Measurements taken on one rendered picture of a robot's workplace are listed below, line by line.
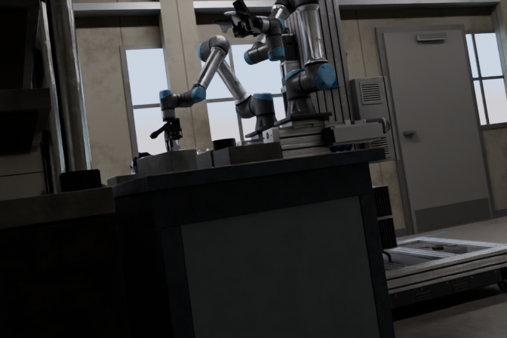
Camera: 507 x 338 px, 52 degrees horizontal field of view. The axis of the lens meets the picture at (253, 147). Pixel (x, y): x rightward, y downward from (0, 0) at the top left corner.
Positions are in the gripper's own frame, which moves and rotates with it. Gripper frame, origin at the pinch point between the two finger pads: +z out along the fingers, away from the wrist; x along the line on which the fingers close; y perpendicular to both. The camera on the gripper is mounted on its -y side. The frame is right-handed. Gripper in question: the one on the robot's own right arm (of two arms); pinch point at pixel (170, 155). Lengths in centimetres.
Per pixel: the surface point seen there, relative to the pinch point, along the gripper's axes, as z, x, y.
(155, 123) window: -43, 178, 42
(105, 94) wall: -73, 184, 3
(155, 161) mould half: 7, -67, -26
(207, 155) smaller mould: 9, -108, -19
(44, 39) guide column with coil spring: -32, -102, -64
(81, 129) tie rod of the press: 2, -143, -61
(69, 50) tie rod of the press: -17, -143, -62
